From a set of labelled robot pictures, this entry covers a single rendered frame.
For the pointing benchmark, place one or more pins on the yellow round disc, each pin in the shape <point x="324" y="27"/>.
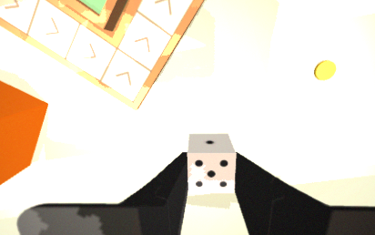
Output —
<point x="325" y="70"/>

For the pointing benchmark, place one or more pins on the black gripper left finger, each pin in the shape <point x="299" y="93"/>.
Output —
<point x="157" y="208"/>

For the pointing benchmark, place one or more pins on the white die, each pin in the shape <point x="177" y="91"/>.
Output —
<point x="211" y="162"/>

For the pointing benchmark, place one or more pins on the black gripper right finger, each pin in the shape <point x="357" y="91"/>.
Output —
<point x="271" y="206"/>

